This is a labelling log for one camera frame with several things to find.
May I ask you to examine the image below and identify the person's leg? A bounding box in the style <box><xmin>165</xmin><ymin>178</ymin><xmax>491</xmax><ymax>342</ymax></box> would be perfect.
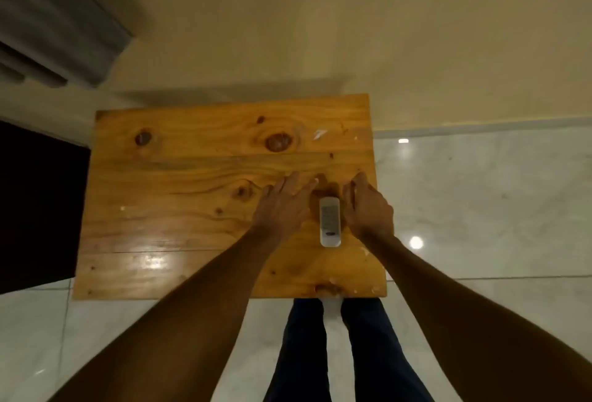
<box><xmin>263</xmin><ymin>297</ymin><xmax>332</xmax><ymax>402</ymax></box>
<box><xmin>341</xmin><ymin>297</ymin><xmax>436</xmax><ymax>402</ymax></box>

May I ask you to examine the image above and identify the person's left forearm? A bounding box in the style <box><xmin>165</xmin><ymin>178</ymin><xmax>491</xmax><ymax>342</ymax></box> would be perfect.
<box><xmin>48</xmin><ymin>229</ymin><xmax>284</xmax><ymax>402</ymax></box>

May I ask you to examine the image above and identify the person's left leg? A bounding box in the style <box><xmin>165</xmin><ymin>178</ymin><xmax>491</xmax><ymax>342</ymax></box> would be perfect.
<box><xmin>263</xmin><ymin>297</ymin><xmax>332</xmax><ymax>402</ymax></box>

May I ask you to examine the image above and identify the person's right forearm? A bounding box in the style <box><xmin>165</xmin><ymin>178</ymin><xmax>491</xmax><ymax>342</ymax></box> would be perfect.
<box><xmin>358</xmin><ymin>232</ymin><xmax>592</xmax><ymax>402</ymax></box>

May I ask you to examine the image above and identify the grey air conditioner unit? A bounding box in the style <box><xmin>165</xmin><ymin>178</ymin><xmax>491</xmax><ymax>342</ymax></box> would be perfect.
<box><xmin>0</xmin><ymin>0</ymin><xmax>135</xmax><ymax>89</ymax></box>

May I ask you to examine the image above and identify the black furniture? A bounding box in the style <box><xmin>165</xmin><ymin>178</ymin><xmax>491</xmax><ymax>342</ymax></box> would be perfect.
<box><xmin>0</xmin><ymin>120</ymin><xmax>91</xmax><ymax>295</ymax></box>

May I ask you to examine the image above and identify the person's right hand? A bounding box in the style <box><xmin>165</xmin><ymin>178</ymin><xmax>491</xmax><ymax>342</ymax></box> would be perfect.
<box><xmin>341</xmin><ymin>172</ymin><xmax>395</xmax><ymax>243</ymax></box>

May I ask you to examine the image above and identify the person's right leg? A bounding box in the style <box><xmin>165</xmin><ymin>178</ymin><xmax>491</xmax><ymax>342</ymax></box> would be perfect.
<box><xmin>341</xmin><ymin>297</ymin><xmax>436</xmax><ymax>402</ymax></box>

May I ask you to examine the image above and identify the white remote control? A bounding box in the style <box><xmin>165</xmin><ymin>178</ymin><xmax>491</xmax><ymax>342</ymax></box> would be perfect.
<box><xmin>319</xmin><ymin>197</ymin><xmax>342</xmax><ymax>248</ymax></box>

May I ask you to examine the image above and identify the person's left hand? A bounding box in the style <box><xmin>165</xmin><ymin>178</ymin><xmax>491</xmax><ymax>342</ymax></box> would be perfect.
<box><xmin>250</xmin><ymin>172</ymin><xmax>320</xmax><ymax>247</ymax></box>

